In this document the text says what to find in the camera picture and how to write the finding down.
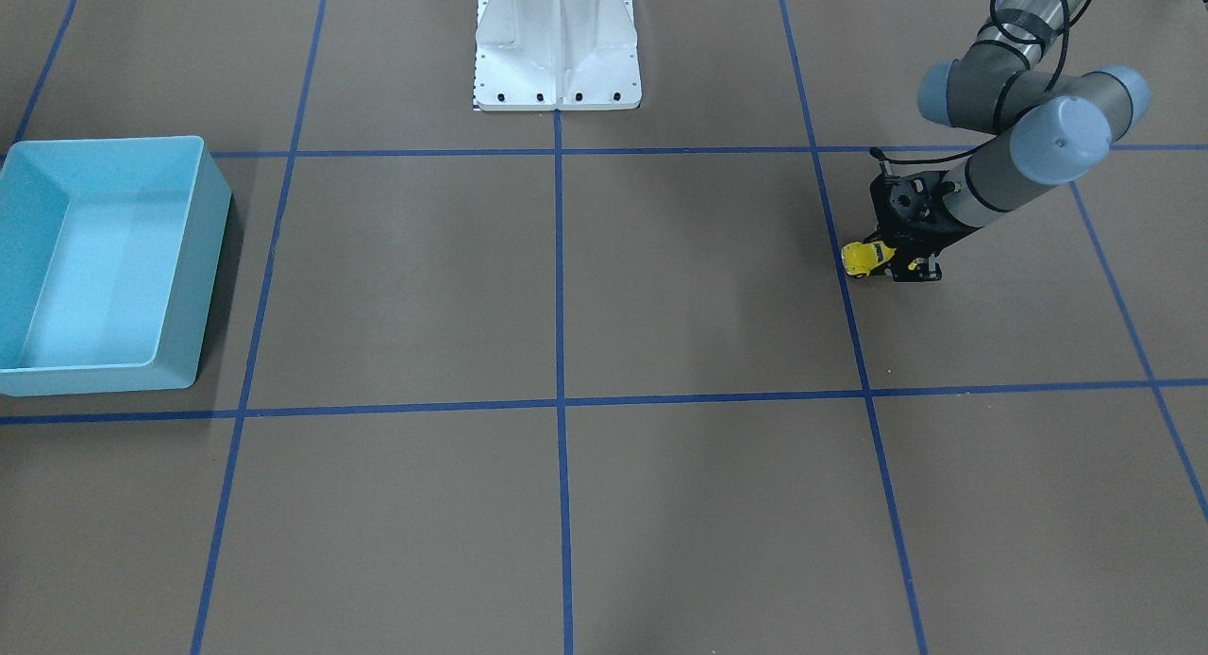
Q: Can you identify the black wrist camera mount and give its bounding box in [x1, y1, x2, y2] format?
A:
[870, 147, 946, 239]

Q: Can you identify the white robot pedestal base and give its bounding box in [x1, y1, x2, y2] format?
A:
[472, 0, 643, 112]

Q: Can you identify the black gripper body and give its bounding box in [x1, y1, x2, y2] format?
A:
[873, 203, 965, 280]

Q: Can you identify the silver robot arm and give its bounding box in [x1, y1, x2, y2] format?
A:
[841, 0, 1151, 282]

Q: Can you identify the yellow beetle toy car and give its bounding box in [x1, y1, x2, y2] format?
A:
[841, 242, 890, 279]

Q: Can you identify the light blue plastic bin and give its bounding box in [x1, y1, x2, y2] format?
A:
[1, 135, 232, 398]

